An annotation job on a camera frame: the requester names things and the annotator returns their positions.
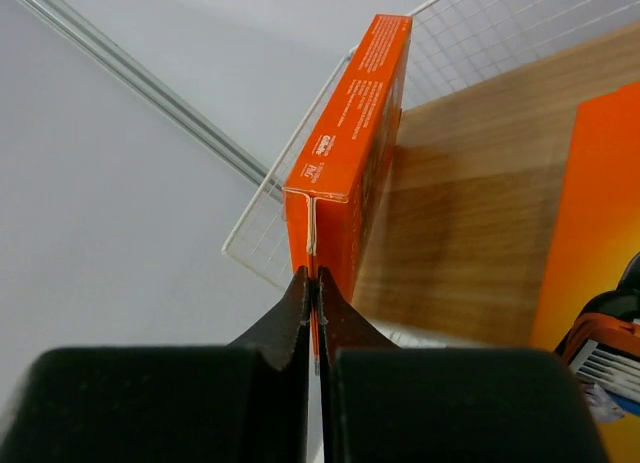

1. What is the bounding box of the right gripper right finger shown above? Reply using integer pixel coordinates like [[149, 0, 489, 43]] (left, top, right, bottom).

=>
[[315, 268, 607, 462]]

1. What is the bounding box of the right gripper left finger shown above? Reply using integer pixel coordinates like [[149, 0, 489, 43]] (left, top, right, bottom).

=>
[[1, 268, 311, 462]]

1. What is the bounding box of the white wire wooden shelf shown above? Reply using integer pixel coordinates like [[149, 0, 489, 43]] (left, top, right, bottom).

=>
[[222, 0, 640, 349]]

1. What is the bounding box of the orange razor box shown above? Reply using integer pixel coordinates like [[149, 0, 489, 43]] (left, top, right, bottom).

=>
[[281, 13, 415, 374], [524, 83, 639, 462]]

